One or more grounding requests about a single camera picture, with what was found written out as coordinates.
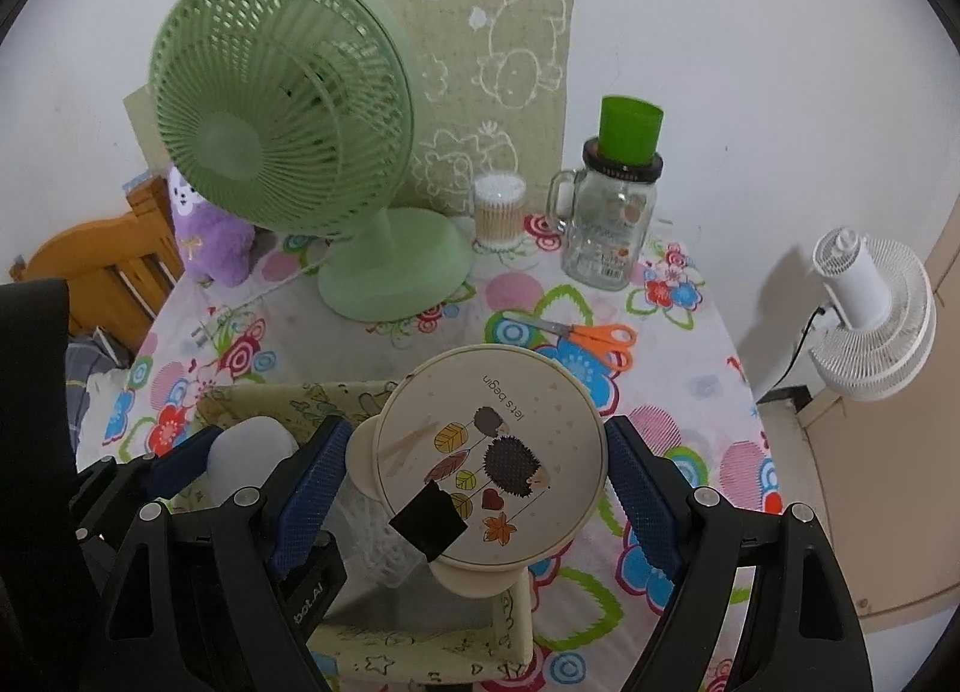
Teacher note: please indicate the floral tablecloth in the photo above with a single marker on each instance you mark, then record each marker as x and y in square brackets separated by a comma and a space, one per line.
[697, 430]

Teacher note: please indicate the grey plaid blanket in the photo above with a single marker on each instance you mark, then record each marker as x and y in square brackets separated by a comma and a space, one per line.
[82, 370]

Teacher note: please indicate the cotton swab jar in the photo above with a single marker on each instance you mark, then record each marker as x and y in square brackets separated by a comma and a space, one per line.
[497, 212]

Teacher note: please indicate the beige cartoon wall cloth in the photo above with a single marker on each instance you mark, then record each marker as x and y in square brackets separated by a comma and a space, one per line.
[510, 62]

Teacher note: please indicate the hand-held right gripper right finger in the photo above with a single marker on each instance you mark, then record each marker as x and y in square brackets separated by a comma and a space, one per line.
[637, 489]

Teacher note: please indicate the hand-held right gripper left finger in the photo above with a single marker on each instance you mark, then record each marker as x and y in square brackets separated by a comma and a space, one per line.
[307, 504]

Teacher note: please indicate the green plastic cup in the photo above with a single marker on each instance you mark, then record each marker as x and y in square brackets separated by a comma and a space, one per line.
[628, 130]

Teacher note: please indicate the purple plush toy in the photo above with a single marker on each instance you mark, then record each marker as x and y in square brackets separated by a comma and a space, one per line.
[214, 242]

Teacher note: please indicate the clear plastic container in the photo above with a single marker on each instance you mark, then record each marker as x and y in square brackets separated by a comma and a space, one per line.
[375, 542]

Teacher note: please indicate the cartoon print storage box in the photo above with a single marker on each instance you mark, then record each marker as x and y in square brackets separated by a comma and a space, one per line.
[420, 651]

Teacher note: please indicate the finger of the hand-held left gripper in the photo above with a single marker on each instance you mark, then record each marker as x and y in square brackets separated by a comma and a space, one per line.
[180, 456]

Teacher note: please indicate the green desk fan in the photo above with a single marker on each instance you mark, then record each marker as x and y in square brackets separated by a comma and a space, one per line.
[225, 137]

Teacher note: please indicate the white rounded box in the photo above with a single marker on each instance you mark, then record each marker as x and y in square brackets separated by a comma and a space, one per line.
[247, 452]

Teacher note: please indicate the round beige hedgehog lid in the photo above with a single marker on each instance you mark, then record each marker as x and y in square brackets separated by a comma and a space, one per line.
[510, 400]

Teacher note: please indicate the white floor fan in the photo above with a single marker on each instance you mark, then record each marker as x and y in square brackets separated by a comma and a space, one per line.
[892, 332]

